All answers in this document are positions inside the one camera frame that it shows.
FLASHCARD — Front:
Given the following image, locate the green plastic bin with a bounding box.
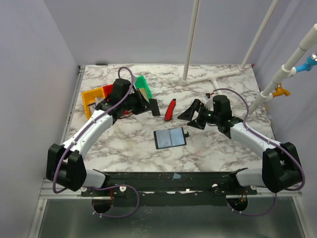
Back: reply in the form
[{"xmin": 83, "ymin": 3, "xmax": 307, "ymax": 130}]
[{"xmin": 135, "ymin": 75, "xmax": 152, "ymax": 99}]

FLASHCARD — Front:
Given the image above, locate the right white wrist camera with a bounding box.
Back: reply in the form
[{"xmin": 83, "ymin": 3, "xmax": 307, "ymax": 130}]
[{"xmin": 205, "ymin": 93, "xmax": 214, "ymax": 110}]

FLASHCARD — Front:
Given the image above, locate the red plastic bin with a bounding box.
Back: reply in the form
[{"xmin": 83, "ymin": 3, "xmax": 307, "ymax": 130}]
[{"xmin": 103, "ymin": 84, "xmax": 113, "ymax": 98}]

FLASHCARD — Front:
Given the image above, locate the white pipe with blue fitting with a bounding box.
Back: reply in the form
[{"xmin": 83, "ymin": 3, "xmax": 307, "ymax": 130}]
[{"xmin": 246, "ymin": 25, "xmax": 317, "ymax": 116}]

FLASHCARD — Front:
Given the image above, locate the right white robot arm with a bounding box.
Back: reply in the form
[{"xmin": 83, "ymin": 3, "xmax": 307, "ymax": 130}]
[{"xmin": 177, "ymin": 95, "xmax": 304, "ymax": 194}]

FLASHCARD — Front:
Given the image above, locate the white pvc pipe frame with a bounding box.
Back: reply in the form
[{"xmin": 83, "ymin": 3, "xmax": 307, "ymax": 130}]
[{"xmin": 180, "ymin": 0, "xmax": 279, "ymax": 94}]

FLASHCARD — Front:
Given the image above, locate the white vip card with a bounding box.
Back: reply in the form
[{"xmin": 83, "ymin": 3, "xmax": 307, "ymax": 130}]
[{"xmin": 95, "ymin": 97, "xmax": 104, "ymax": 105}]

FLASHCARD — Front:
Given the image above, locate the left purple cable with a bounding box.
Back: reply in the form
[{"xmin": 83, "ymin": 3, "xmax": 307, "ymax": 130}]
[{"xmin": 52, "ymin": 66, "xmax": 141, "ymax": 219}]

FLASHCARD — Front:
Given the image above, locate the beige card in green bin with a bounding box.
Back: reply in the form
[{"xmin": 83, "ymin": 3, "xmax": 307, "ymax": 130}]
[{"xmin": 138, "ymin": 88, "xmax": 151, "ymax": 103}]

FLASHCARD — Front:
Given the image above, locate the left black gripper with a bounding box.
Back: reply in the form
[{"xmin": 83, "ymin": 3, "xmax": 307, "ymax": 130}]
[{"xmin": 123, "ymin": 89, "xmax": 155, "ymax": 116}]

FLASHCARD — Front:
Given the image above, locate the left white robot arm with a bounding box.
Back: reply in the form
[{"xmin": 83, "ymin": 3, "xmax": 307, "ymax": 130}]
[{"xmin": 46, "ymin": 78, "xmax": 154, "ymax": 196}]

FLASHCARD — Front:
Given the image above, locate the aluminium extrusion rail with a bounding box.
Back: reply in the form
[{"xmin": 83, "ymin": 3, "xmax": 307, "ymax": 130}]
[{"xmin": 40, "ymin": 179, "xmax": 302, "ymax": 199}]

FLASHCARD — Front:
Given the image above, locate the yellow pipe fitting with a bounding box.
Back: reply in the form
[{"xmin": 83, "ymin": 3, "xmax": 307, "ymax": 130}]
[{"xmin": 272, "ymin": 83, "xmax": 291, "ymax": 98}]

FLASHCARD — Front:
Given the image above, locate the red black utility knife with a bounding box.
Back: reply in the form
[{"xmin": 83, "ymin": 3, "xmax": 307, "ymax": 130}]
[{"xmin": 164, "ymin": 99, "xmax": 176, "ymax": 121}]

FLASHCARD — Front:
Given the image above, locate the black metal base rail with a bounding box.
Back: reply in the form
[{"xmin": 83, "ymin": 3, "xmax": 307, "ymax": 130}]
[{"xmin": 81, "ymin": 172, "xmax": 257, "ymax": 207}]

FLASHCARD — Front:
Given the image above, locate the yellow plastic bin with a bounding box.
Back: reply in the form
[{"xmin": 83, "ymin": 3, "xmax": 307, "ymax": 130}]
[{"xmin": 82, "ymin": 87, "xmax": 105, "ymax": 119}]

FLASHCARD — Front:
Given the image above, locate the black leather card holder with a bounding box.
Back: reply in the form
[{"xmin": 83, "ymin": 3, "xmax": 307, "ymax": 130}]
[{"xmin": 154, "ymin": 127, "xmax": 189, "ymax": 149}]

